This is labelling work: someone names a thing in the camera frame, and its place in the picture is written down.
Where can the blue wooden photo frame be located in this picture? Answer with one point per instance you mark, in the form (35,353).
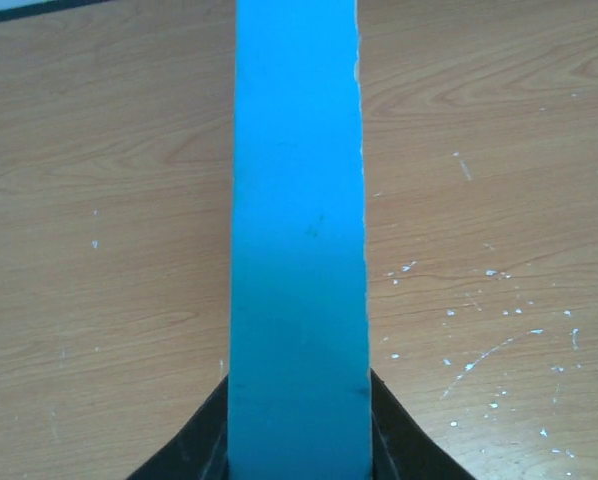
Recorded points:
(299,397)

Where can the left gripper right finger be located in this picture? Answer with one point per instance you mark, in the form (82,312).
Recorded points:
(401,450)

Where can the black enclosure frame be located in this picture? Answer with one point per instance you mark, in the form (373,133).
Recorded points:
(16,9)

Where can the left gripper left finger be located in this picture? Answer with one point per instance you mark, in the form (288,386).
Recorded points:
(199,450)

